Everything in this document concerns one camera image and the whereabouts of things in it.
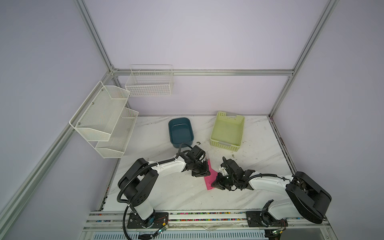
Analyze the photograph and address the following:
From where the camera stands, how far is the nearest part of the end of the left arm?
Result: 2.17 ft

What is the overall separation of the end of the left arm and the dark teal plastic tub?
0.29 m

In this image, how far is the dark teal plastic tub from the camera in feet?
3.53
